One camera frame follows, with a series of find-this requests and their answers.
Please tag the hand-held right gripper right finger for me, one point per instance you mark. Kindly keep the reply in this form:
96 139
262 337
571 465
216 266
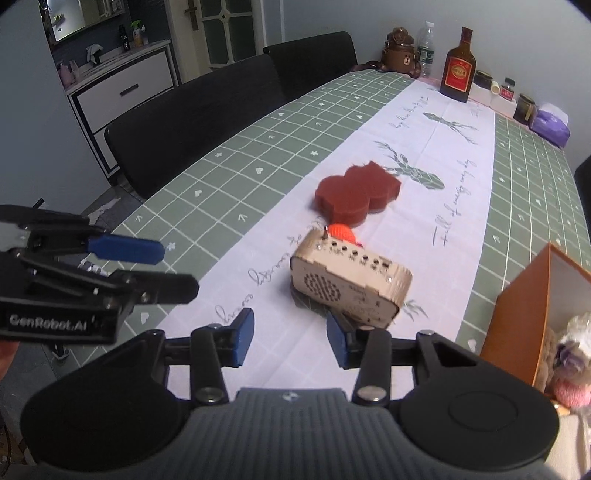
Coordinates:
336 340

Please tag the brown liquor bottle red label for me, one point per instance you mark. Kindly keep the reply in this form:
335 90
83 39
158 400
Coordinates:
457 74

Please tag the dark glass jar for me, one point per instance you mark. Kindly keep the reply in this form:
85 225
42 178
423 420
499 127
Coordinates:
482 79

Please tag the yellow green spray bottle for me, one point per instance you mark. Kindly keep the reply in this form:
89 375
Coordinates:
137 34

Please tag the red-brown flower-shaped sponge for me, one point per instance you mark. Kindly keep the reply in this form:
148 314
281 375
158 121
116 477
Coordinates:
355 194

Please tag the white printed table runner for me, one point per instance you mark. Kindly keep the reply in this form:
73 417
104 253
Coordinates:
415 152

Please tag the white drawer cabinet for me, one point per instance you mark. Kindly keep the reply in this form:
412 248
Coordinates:
129 106

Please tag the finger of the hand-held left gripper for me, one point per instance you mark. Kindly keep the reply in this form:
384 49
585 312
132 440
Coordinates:
129 249
161 288

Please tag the orange cardboard box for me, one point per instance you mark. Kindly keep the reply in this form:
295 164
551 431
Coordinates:
517 323

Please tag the white rectangular box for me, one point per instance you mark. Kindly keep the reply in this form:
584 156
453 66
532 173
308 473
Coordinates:
501 107

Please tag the clear plastic water bottle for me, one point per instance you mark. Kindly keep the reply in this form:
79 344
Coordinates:
425 50

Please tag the wooden radio box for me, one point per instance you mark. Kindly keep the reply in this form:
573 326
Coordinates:
351 281

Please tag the small white capped tube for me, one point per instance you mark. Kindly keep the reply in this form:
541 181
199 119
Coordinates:
495 87

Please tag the grey beige towel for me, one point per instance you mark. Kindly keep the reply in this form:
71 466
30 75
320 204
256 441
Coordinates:
577 355

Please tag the dark jar with lid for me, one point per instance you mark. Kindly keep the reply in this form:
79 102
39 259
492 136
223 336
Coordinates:
524 110

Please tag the pink crochet toy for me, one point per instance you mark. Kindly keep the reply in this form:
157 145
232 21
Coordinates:
570 387

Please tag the black chair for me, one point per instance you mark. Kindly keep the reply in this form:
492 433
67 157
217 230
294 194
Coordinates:
194 115
585 175
314 64

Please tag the white cloth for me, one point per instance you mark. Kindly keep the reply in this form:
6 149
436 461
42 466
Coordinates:
94 54

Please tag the purple tissue pack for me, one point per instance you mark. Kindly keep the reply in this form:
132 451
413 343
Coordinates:
549 124

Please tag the person's left hand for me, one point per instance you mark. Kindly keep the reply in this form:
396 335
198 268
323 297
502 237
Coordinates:
7 362

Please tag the brown plush toy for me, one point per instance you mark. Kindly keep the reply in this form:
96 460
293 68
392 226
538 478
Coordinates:
549 355

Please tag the glass panel door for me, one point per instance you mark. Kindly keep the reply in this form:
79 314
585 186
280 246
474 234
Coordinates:
221 32

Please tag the small jar red label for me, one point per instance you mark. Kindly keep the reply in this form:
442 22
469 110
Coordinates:
508 90

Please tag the wall mirror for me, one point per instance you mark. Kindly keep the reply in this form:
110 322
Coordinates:
83 18

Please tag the brown bear-shaped bottle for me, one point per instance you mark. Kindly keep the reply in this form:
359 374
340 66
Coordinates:
400 55

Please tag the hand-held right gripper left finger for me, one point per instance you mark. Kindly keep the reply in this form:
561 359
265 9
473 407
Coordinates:
244 338

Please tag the green checked tablecloth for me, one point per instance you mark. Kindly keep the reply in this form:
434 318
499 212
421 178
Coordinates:
277 138

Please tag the black bottle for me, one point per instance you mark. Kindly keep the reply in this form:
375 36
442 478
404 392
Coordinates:
123 38

